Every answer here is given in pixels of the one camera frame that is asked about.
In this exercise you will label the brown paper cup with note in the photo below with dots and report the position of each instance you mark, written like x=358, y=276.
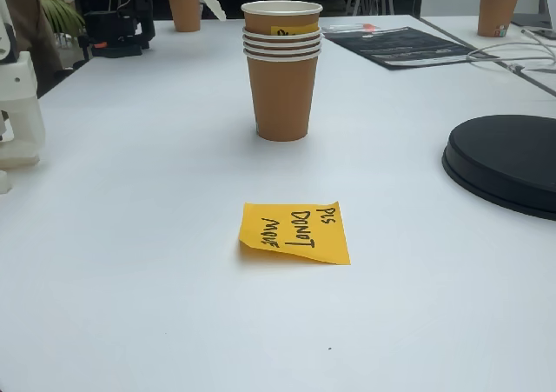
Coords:
x=260, y=18

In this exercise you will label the black round disc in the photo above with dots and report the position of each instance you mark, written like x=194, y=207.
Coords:
x=504, y=161

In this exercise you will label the clear packet with orange tag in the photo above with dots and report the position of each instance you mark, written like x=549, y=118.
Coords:
x=347, y=28

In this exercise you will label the green potted plant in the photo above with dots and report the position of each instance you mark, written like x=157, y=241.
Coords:
x=65, y=14

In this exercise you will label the silver open laptop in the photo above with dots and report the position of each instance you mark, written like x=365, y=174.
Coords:
x=532, y=20

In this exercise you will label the black printed brochure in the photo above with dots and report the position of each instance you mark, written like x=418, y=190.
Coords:
x=404, y=46

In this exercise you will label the brown paper cup with logo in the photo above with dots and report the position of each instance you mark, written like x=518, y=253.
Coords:
x=497, y=14

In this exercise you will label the yellow handwritten sticky note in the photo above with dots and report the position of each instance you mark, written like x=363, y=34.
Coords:
x=295, y=31
x=295, y=231

